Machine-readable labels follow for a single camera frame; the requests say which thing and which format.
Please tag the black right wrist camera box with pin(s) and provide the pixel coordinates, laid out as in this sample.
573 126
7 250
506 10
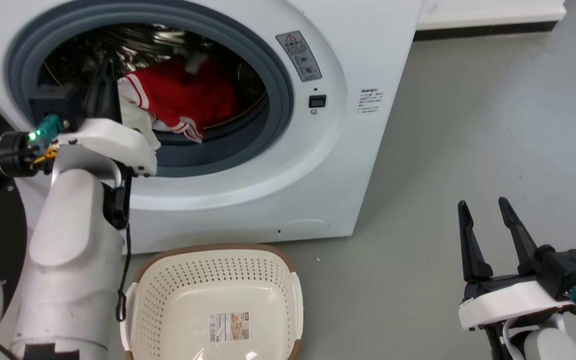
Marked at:
568 270

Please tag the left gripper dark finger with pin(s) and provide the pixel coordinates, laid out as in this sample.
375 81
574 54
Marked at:
96 102
112 102

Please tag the cream perforated laundry basket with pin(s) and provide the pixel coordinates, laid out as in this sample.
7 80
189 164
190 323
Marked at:
218 290

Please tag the white front-load washing machine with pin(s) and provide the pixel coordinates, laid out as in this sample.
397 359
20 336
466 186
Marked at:
288 165

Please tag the red garment with white stripes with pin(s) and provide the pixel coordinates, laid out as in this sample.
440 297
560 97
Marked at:
193 97

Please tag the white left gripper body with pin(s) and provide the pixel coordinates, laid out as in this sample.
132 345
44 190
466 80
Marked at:
113 142

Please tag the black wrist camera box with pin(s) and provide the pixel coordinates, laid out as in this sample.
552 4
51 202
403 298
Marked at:
568 270
54 102

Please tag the grey warning sticker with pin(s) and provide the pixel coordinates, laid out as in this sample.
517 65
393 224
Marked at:
299 56

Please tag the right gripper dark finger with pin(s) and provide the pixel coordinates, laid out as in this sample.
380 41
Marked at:
520 235
472 245

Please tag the paper label sticker in basket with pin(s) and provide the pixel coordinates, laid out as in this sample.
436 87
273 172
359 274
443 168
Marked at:
228 326

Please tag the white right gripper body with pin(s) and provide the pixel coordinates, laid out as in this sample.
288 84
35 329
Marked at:
508 300

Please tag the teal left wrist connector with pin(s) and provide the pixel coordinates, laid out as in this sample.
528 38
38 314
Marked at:
48 128

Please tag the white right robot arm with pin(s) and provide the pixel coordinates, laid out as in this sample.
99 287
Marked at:
543 345

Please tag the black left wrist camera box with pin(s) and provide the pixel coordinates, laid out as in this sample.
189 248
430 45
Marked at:
54 102

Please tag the white raised floor platform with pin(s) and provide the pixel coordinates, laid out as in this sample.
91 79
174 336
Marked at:
488 12

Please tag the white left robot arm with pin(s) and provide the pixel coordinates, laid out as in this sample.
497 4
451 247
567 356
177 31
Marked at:
75 250

